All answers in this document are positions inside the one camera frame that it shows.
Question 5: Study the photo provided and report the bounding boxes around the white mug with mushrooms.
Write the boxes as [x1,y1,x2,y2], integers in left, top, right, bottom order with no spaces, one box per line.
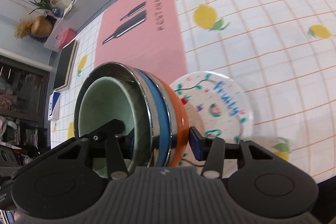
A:
[50,0,72,10]

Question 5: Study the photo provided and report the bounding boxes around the pink storage box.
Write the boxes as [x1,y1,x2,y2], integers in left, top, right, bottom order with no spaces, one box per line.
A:
[55,28,76,50]

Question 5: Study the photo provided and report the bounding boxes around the dried flower bouquet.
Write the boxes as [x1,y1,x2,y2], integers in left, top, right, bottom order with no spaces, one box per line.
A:
[14,19,33,39]

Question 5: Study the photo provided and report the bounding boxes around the orange steel bowl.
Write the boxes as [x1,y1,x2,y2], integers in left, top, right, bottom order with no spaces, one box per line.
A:
[147,73,189,166]

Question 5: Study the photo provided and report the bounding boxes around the black notebook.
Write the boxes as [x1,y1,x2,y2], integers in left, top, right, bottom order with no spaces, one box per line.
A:
[54,40,78,92]

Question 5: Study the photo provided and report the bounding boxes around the pink restaurant placemat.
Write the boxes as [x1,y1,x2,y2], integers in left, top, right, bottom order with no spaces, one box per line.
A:
[94,0,187,84]

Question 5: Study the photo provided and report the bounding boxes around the gold vase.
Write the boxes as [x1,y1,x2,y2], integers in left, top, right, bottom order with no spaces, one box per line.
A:
[31,16,52,38]

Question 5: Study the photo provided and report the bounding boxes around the blue vase with plant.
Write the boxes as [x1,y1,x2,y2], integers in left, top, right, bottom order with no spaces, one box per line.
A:
[29,0,64,19]

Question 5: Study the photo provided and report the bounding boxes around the white and blue box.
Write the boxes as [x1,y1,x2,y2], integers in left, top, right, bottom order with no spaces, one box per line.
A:
[48,92,60,121]

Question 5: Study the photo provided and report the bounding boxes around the white fruit-painted plate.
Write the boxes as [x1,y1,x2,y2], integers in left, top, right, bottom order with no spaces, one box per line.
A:
[169,70,254,180]

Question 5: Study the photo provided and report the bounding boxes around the lemon checkered tablecloth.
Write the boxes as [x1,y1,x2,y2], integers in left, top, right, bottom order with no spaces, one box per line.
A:
[50,0,335,182]

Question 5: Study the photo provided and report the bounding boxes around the green ceramic bowl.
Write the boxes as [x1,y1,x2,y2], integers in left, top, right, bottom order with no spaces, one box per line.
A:
[77,77,150,173]

